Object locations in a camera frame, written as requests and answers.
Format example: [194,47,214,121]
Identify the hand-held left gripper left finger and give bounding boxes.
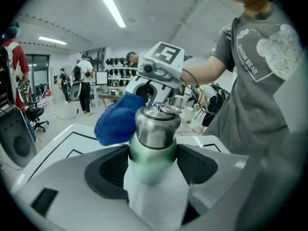
[11,123,145,231]

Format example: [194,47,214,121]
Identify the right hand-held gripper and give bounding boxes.
[125,41,186,106]

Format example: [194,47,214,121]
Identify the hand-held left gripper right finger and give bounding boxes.
[176,135,251,226]

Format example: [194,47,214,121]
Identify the green steel-capped drink container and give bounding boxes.
[123,102,191,230]

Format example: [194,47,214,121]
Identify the blue cloth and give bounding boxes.
[94,92,147,147]

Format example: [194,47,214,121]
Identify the person's right forearm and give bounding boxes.
[180,53,228,82]

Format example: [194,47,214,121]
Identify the shelf of black helmets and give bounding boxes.
[105,56,138,87]

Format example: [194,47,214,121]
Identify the white monitor screen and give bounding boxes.
[95,71,108,86]

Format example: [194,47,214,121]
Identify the long ceiling light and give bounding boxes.
[101,0,127,29]
[38,36,68,46]

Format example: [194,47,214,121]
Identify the black office chair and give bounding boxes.
[26,99,50,133]

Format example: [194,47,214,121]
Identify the grey round-grille machine housing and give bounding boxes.
[0,109,37,168]

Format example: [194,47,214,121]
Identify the person's grey printed t-shirt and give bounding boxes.
[203,2,304,156]

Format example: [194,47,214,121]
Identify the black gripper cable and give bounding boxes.
[180,68,210,113]

